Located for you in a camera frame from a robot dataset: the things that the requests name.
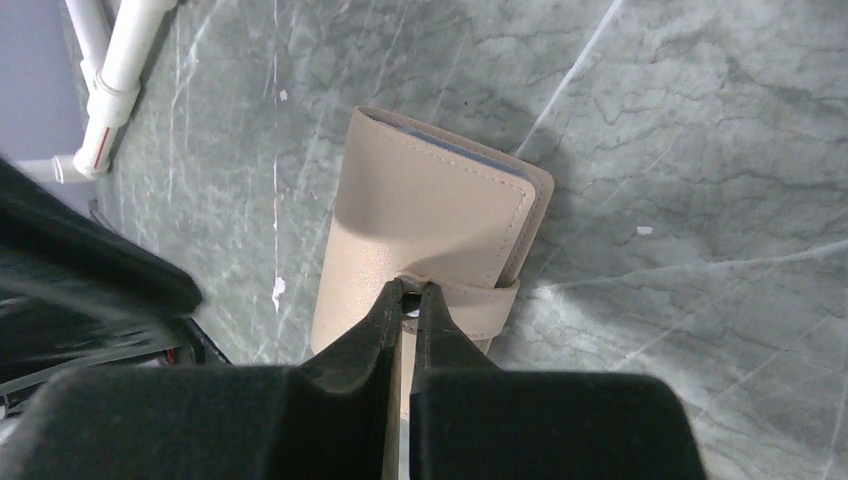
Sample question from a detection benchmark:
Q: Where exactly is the white PVC pipe frame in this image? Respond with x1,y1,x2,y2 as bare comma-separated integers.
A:
14,0,178,184

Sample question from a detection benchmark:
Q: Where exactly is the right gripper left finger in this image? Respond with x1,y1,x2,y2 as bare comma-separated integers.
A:
1,280,403,479

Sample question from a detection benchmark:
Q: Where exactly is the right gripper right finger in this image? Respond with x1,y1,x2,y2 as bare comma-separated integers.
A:
409,282,706,479

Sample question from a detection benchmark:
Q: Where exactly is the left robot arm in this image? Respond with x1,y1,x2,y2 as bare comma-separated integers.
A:
1,162,226,417

